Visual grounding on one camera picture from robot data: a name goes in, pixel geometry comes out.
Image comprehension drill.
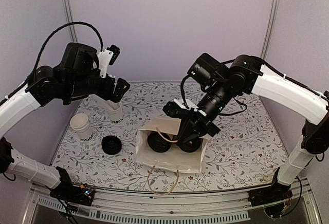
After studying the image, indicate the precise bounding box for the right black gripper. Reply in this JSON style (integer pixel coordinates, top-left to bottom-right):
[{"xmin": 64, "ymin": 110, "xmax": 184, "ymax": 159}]
[{"xmin": 174, "ymin": 79, "xmax": 232, "ymax": 147}]

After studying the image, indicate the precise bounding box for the beige paper takeout bag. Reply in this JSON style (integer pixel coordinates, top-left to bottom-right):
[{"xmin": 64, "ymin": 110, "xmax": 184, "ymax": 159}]
[{"xmin": 135, "ymin": 117, "xmax": 208, "ymax": 196}]

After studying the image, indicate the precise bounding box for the black plastic cup lid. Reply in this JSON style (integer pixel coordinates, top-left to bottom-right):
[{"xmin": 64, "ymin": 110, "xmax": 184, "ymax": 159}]
[{"xmin": 147, "ymin": 132, "xmax": 171, "ymax": 153}]

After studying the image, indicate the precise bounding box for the stack of white paper cups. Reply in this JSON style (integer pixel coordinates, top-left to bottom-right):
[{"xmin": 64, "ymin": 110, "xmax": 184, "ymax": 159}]
[{"xmin": 70, "ymin": 113, "xmax": 94, "ymax": 142}]

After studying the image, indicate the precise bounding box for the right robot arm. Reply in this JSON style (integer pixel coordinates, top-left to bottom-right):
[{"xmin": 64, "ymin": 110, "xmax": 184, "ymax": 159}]
[{"xmin": 177, "ymin": 53, "xmax": 328, "ymax": 201}]

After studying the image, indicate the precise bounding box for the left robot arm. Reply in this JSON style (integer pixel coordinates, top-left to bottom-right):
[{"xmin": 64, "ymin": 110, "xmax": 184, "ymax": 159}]
[{"xmin": 1, "ymin": 42, "xmax": 130, "ymax": 200}]

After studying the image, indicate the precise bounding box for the bundle of wrapped white straws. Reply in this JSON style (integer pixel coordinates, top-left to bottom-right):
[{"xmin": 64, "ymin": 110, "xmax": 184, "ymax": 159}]
[{"xmin": 102, "ymin": 100, "xmax": 121, "ymax": 111}]

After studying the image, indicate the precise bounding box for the white cup holding straws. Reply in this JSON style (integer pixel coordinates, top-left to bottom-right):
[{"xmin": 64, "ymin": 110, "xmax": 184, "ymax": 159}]
[{"xmin": 107, "ymin": 103, "xmax": 123, "ymax": 124}]

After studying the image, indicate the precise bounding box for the stack of black lids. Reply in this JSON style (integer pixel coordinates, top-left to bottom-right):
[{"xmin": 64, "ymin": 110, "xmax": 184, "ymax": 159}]
[{"xmin": 101, "ymin": 135, "xmax": 122, "ymax": 155}]

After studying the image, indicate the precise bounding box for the floral patterned table mat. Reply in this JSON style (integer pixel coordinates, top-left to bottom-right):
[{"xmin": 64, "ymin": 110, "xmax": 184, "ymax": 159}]
[{"xmin": 52, "ymin": 82, "xmax": 287, "ymax": 192}]

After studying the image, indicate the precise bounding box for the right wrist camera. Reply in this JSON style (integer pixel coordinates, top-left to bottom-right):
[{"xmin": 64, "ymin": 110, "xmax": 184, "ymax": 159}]
[{"xmin": 162, "ymin": 99, "xmax": 198, "ymax": 119}]

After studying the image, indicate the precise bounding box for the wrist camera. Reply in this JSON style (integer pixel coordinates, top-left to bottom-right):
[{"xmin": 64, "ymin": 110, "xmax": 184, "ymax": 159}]
[
  {"xmin": 97, "ymin": 45, "xmax": 120, "ymax": 78},
  {"xmin": 162, "ymin": 99, "xmax": 198, "ymax": 119}
]

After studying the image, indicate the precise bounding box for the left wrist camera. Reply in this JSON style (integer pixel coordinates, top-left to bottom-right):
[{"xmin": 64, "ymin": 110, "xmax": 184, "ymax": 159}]
[{"xmin": 97, "ymin": 45, "xmax": 120, "ymax": 78}]

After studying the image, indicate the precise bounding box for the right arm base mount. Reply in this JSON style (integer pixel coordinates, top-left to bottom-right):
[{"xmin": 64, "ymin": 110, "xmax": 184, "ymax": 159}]
[{"xmin": 248, "ymin": 175, "xmax": 293, "ymax": 207}]

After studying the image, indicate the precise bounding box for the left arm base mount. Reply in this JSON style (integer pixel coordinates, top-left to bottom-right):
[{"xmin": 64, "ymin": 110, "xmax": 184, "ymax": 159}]
[{"xmin": 50, "ymin": 166, "xmax": 95, "ymax": 206}]

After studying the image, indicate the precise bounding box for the front aluminium rail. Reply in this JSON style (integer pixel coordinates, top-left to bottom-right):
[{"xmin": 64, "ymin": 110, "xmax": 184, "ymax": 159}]
[{"xmin": 23, "ymin": 178, "xmax": 324, "ymax": 223}]

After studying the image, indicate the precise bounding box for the left metal frame post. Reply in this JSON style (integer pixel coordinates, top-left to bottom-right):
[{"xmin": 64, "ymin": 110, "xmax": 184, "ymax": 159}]
[{"xmin": 62, "ymin": 0, "xmax": 78, "ymax": 43}]

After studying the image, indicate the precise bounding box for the metal frame post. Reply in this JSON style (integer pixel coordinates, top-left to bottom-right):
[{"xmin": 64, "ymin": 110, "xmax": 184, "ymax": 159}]
[
  {"xmin": 261, "ymin": 0, "xmax": 280, "ymax": 59},
  {"xmin": 62, "ymin": 0, "xmax": 78, "ymax": 43}
]

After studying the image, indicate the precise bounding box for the right metal frame post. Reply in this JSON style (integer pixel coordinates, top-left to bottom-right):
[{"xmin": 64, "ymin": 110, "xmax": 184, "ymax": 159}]
[{"xmin": 261, "ymin": 0, "xmax": 280, "ymax": 59}]

